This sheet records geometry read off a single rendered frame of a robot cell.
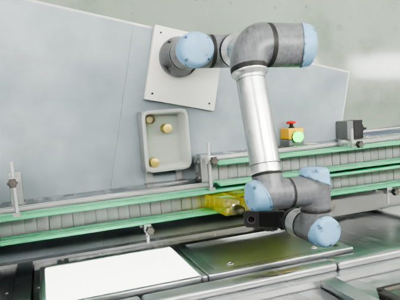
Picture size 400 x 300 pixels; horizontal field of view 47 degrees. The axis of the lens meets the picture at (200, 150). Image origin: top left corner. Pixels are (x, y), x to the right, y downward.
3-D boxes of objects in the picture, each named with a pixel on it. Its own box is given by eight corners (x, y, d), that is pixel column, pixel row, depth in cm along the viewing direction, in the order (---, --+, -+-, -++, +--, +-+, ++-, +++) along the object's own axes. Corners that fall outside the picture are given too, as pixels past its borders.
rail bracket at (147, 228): (137, 238, 163) (146, 248, 150) (136, 219, 162) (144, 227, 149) (149, 237, 164) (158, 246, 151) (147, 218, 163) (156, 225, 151)
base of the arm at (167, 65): (159, 34, 171) (166, 30, 162) (197, 39, 176) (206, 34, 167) (158, 75, 172) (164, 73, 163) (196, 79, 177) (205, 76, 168)
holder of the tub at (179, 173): (143, 184, 175) (147, 187, 168) (136, 112, 173) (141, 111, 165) (186, 179, 181) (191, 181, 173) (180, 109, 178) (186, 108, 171)
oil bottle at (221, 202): (205, 206, 170) (227, 218, 150) (204, 191, 169) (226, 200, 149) (219, 204, 172) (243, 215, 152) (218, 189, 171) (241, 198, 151)
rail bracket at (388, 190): (371, 201, 195) (393, 206, 182) (370, 185, 194) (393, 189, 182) (378, 200, 196) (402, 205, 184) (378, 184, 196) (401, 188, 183)
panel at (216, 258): (40, 276, 143) (40, 320, 111) (39, 266, 142) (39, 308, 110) (295, 231, 172) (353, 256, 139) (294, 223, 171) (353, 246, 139)
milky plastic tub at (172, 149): (141, 171, 174) (146, 173, 166) (136, 111, 172) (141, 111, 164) (185, 166, 180) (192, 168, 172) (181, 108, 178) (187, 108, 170)
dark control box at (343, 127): (336, 139, 202) (347, 140, 194) (334, 121, 202) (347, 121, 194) (351, 137, 205) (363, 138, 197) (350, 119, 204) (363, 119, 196)
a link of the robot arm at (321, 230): (343, 213, 112) (343, 247, 113) (316, 205, 122) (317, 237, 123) (315, 216, 109) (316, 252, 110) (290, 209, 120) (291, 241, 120)
